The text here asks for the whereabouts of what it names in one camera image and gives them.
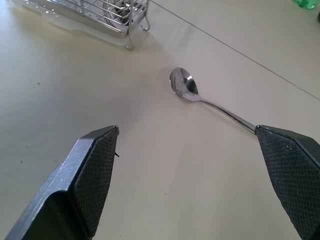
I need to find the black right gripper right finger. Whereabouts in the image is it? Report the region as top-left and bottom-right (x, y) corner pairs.
(254, 124), (320, 240)

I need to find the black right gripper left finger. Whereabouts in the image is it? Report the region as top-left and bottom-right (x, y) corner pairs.
(4, 124), (120, 240)

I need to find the stainless steel spoon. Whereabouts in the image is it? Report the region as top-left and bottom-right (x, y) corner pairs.
(169, 67), (257, 133)

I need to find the green plastic object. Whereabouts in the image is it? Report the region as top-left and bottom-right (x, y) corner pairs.
(291, 0), (319, 10)

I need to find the white plastic drip tray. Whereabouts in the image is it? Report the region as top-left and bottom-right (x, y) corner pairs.
(9, 0), (131, 48)

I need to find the steel utensil in rack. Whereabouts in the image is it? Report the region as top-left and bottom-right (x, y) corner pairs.
(103, 0), (133, 28)

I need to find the chrome wire dish rack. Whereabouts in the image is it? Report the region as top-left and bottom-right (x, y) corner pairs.
(38, 0), (151, 51)

